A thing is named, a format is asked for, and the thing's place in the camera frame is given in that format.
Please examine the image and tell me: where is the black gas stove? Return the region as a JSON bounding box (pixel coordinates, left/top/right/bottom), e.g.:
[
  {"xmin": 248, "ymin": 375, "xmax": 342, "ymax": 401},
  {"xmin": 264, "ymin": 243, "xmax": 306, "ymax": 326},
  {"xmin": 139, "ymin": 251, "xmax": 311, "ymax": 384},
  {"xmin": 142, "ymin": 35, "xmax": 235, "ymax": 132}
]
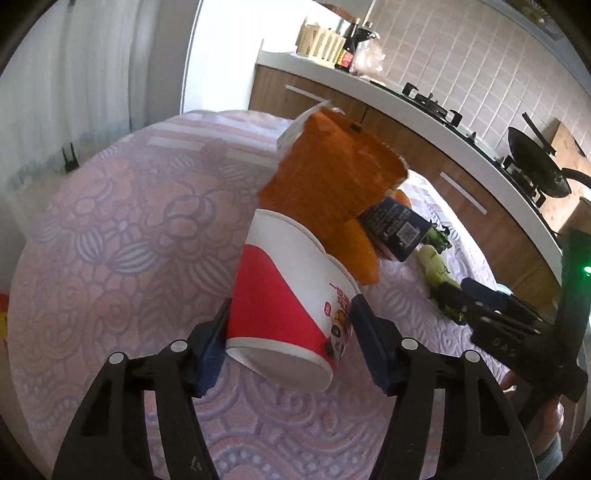
[{"xmin": 366, "ymin": 79, "xmax": 546, "ymax": 210}]

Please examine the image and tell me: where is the dark soy sauce bottle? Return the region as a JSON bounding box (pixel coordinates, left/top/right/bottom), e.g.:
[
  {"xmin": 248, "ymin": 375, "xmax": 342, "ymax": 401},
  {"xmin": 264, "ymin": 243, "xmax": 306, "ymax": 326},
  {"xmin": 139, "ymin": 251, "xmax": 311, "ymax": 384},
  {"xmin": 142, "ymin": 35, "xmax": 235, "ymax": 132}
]
[{"xmin": 335, "ymin": 18, "xmax": 361, "ymax": 72}]

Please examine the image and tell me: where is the wooden cutting board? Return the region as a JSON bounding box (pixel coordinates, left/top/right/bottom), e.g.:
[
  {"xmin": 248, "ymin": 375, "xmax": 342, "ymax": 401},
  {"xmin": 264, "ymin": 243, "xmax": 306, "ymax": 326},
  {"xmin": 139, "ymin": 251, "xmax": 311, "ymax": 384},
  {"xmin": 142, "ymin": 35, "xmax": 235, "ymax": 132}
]
[{"xmin": 538, "ymin": 118, "xmax": 591, "ymax": 236}]

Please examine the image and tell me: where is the pink floral tablecloth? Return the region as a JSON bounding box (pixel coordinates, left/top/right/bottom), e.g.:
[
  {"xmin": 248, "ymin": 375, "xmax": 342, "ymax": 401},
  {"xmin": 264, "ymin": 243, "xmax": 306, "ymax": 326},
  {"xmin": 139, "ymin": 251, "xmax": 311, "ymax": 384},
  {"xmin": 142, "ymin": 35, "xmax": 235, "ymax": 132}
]
[{"xmin": 6, "ymin": 109, "xmax": 514, "ymax": 480}]

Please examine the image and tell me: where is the orange snack bag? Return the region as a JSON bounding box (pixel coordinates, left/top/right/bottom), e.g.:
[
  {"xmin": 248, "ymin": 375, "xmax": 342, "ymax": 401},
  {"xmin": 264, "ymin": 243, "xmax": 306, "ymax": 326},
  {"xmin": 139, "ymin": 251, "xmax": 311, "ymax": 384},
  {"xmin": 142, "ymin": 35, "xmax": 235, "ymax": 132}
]
[{"xmin": 259, "ymin": 106, "xmax": 409, "ymax": 285}]

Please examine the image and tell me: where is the person's right hand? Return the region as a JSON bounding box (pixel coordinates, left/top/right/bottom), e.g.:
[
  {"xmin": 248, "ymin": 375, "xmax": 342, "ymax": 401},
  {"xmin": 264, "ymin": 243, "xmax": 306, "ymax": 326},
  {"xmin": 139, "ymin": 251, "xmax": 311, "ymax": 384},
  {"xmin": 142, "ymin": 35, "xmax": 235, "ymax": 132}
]
[{"xmin": 500, "ymin": 371, "xmax": 564, "ymax": 457}]

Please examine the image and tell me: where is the red white paper cup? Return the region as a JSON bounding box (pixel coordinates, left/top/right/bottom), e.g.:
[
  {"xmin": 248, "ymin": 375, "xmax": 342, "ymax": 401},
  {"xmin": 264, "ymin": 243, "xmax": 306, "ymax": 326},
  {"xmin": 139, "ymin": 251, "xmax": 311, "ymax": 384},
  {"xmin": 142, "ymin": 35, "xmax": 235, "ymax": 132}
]
[{"xmin": 225, "ymin": 209, "xmax": 360, "ymax": 392}]

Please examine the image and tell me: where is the white curtain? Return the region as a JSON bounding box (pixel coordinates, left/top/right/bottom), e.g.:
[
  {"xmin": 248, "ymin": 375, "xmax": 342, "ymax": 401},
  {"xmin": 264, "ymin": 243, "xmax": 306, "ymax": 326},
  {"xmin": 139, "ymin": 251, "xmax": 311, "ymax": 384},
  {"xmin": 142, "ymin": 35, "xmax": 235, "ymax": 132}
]
[{"xmin": 1, "ymin": 1, "xmax": 160, "ymax": 190}]

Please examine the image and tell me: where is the left wooden cabinet door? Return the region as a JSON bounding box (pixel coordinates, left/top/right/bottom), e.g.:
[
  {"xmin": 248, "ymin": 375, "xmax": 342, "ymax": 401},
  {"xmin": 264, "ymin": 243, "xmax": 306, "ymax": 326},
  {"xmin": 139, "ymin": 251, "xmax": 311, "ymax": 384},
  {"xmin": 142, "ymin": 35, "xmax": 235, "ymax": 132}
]
[{"xmin": 249, "ymin": 65, "xmax": 368, "ymax": 123}]

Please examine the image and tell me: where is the dark blue snack wrapper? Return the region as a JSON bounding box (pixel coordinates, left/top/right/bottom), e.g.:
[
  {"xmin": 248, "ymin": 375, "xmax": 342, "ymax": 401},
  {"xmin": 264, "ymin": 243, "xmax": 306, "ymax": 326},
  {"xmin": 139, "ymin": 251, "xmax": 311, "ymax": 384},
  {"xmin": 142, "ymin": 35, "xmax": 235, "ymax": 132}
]
[{"xmin": 359, "ymin": 196, "xmax": 432, "ymax": 262}]

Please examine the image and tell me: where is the white kitchen countertop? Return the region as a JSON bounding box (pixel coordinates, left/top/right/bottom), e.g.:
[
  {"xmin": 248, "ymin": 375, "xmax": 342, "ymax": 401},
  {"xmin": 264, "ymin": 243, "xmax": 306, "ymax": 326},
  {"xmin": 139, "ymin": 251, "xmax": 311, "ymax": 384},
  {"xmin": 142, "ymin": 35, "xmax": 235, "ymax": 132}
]
[{"xmin": 256, "ymin": 50, "xmax": 562, "ymax": 280}]

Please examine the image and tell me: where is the clear plastic bag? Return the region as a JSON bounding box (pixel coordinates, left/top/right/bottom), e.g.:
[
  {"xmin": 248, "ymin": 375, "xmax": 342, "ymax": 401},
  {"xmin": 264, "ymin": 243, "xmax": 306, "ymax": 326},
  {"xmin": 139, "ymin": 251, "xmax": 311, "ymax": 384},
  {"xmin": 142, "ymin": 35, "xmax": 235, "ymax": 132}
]
[{"xmin": 349, "ymin": 39, "xmax": 386, "ymax": 78}]

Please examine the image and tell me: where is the black wok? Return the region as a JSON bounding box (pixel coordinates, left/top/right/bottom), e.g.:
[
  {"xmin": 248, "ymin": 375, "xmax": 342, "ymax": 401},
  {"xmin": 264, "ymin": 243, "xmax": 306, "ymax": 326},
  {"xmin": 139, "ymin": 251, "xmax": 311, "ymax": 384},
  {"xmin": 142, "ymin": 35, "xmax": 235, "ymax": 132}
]
[{"xmin": 508, "ymin": 112, "xmax": 591, "ymax": 198}]

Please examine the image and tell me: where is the beige woven basket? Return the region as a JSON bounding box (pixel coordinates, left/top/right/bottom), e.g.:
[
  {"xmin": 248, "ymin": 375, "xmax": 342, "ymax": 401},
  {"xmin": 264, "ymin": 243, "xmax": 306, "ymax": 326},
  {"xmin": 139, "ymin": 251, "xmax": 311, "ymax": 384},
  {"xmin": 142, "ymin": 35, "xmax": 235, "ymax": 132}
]
[{"xmin": 295, "ymin": 19, "xmax": 349, "ymax": 69}]

